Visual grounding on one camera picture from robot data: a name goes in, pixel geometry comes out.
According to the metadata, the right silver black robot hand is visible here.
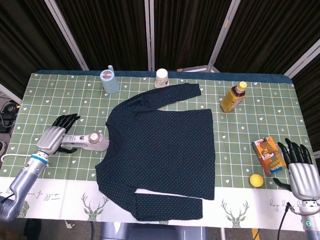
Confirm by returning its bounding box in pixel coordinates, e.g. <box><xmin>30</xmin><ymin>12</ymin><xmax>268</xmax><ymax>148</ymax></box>
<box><xmin>272</xmin><ymin>137</ymin><xmax>320</xmax><ymax>201</ymax></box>

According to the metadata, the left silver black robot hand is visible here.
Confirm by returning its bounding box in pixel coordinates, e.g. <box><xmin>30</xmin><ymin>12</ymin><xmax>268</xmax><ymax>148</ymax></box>
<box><xmin>36</xmin><ymin>113</ymin><xmax>81</xmax><ymax>156</ymax></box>

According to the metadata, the silver handheld steamer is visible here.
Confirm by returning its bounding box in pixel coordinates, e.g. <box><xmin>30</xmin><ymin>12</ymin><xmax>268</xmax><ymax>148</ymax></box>
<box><xmin>60</xmin><ymin>130</ymin><xmax>110</xmax><ymax>152</ymax></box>

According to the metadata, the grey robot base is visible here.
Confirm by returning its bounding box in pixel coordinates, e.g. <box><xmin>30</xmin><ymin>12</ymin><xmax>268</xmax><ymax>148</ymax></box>
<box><xmin>99</xmin><ymin>222</ymin><xmax>208</xmax><ymax>240</ymax></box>

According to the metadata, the dark blue dotted shirt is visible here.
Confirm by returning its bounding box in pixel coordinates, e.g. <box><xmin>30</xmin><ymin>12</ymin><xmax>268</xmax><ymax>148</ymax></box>
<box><xmin>96</xmin><ymin>83</ymin><xmax>216</xmax><ymax>222</ymax></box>

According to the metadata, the orange snack box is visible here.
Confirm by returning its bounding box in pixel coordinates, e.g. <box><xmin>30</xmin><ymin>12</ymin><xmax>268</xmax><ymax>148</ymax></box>
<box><xmin>251</xmin><ymin>136</ymin><xmax>288</xmax><ymax>176</ymax></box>

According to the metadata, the green checked tablecloth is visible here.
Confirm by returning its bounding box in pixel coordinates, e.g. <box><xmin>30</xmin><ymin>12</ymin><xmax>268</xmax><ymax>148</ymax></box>
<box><xmin>0</xmin><ymin>72</ymin><xmax>320</xmax><ymax>230</ymax></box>

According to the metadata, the yellow ball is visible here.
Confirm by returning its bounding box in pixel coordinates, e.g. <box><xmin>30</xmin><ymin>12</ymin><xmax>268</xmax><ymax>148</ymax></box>
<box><xmin>249</xmin><ymin>174</ymin><xmax>264</xmax><ymax>188</ymax></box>

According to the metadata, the black round device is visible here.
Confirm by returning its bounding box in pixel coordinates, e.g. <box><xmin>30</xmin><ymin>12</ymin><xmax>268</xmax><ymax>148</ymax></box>
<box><xmin>3</xmin><ymin>100</ymin><xmax>18</xmax><ymax>115</ymax></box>

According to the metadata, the yellow tea bottle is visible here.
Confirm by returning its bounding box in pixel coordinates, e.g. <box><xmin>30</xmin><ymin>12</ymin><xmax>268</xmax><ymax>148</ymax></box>
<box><xmin>219</xmin><ymin>81</ymin><xmax>248</xmax><ymax>113</ymax></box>

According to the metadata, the white leaf print paper cup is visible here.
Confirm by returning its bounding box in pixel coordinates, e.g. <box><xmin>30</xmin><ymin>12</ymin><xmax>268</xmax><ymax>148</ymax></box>
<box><xmin>154</xmin><ymin>68</ymin><xmax>170</xmax><ymax>89</ymax></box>

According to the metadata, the white cable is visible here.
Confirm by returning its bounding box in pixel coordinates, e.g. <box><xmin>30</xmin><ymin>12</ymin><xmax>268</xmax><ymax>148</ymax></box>
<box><xmin>0</xmin><ymin>153</ymin><xmax>33</xmax><ymax>164</ymax></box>

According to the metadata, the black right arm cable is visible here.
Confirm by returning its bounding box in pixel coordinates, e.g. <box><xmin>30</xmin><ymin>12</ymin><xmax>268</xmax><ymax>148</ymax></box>
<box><xmin>277</xmin><ymin>201</ymin><xmax>305</xmax><ymax>240</ymax></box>

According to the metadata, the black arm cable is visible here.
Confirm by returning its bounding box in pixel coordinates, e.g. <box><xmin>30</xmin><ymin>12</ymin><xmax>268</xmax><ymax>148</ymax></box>
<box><xmin>277</xmin><ymin>201</ymin><xmax>305</xmax><ymax>240</ymax></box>
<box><xmin>0</xmin><ymin>192</ymin><xmax>16</xmax><ymax>204</ymax></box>

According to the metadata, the white metal rack frame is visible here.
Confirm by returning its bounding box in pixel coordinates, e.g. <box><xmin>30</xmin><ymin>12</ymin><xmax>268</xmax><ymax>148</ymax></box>
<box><xmin>0</xmin><ymin>83</ymin><xmax>23</xmax><ymax>106</ymax></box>

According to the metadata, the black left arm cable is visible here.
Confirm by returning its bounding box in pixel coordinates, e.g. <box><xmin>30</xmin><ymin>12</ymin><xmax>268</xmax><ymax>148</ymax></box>
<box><xmin>0</xmin><ymin>192</ymin><xmax>16</xmax><ymax>204</ymax></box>

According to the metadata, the dark screen panel white frame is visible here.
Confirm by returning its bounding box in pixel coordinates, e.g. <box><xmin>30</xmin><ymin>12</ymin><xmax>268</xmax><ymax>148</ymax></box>
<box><xmin>0</xmin><ymin>0</ymin><xmax>90</xmax><ymax>97</ymax></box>
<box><xmin>149</xmin><ymin>0</ymin><xmax>237</xmax><ymax>73</ymax></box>
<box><xmin>208</xmin><ymin>0</ymin><xmax>320</xmax><ymax>76</ymax></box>
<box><xmin>49</xmin><ymin>0</ymin><xmax>153</xmax><ymax>71</ymax></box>
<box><xmin>284</xmin><ymin>41</ymin><xmax>320</xmax><ymax>161</ymax></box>

